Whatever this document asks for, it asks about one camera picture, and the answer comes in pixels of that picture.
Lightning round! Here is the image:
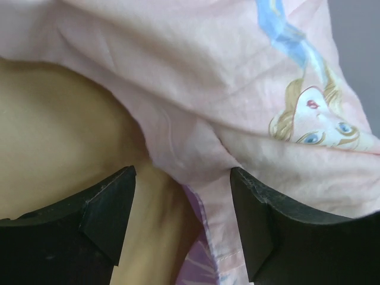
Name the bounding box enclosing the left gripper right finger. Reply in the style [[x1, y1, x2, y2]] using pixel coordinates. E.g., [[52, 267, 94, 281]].
[[230, 167, 379, 285]]

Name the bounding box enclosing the pink cartoon pillowcase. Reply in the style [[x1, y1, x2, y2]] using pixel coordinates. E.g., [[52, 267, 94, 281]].
[[1, 1, 379, 284]]

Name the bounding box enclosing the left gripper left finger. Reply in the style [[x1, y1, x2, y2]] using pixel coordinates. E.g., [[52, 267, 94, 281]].
[[1, 166, 136, 285]]

